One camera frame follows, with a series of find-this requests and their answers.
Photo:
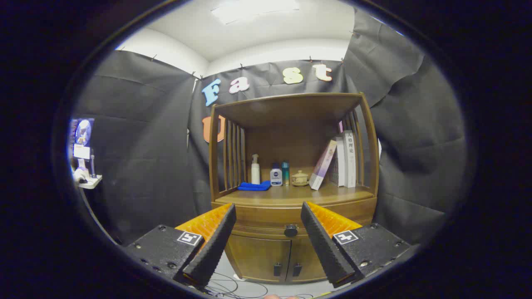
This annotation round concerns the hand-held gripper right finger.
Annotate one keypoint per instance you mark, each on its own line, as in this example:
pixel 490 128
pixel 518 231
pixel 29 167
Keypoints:
pixel 326 249

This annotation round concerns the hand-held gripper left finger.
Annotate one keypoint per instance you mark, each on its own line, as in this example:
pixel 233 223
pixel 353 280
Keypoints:
pixel 212 249

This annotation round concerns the black round drawer knob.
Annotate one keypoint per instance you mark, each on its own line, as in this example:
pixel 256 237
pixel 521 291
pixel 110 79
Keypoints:
pixel 291 230

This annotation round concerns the wooden drawer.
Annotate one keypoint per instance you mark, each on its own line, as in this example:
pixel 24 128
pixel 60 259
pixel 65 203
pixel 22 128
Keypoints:
pixel 266 216

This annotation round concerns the wooden cabinet door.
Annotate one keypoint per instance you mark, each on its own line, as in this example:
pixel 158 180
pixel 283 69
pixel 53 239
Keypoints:
pixel 257 257
pixel 307 265

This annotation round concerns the wooden countertop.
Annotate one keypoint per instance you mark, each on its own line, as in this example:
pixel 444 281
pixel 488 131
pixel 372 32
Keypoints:
pixel 291 194

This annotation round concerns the wooden cabinet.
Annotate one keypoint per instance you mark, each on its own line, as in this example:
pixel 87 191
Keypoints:
pixel 291 141

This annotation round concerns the folded blue cloth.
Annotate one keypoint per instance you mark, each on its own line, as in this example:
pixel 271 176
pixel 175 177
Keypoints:
pixel 253 186

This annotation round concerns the lidded ceramic tea cup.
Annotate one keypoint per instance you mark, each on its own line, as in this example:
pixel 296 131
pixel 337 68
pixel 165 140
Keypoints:
pixel 299 178

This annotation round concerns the dark patterned book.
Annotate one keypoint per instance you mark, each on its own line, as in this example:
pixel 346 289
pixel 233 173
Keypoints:
pixel 333 172

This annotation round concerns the purple cover book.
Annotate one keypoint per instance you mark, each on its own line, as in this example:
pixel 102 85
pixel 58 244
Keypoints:
pixel 323 166

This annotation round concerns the teal bottle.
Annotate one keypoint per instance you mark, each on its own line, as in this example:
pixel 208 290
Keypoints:
pixel 285 172

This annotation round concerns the white pump bottle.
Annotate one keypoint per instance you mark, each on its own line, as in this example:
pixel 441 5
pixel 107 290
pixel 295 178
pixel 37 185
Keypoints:
pixel 255 172

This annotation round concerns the plain white book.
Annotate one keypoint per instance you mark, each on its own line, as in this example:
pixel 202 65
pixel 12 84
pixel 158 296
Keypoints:
pixel 340 162

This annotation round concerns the white bottle with blue cap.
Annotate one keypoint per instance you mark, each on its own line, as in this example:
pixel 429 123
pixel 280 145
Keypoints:
pixel 276 176

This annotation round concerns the white book with black lettering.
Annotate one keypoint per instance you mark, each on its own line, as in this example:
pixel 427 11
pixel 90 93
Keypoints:
pixel 350 158

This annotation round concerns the white device stand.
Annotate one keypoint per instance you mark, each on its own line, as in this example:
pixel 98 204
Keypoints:
pixel 83 133

